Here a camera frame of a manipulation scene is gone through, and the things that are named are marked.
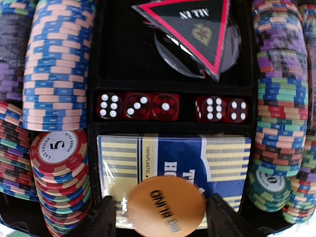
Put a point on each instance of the orange big blind button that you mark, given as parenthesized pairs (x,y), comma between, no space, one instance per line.
(165,206)

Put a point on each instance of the poker chip row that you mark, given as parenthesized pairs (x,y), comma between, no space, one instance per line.
(16,176)
(282,102)
(55,105)
(302,199)

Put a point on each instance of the poker chip row far right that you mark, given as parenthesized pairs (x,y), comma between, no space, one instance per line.
(302,199)

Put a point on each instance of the clear round disc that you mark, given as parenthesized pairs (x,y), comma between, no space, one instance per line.
(182,61)

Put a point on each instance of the triangular all in card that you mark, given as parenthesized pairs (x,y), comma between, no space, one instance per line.
(198,25)

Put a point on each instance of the red die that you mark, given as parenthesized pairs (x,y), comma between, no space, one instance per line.
(236,110)
(165,106)
(109,105)
(210,108)
(137,105)

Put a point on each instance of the poker chip row far left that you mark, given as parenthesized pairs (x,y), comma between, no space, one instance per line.
(16,176)

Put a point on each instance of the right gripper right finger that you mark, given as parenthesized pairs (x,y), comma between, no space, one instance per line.
(222,221)

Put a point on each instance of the black poker chip case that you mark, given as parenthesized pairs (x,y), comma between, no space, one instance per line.
(126,57)

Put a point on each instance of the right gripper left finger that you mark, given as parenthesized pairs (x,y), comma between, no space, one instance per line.
(101,219)

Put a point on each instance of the playing card deck box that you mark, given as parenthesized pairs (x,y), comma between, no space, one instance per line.
(215,163)

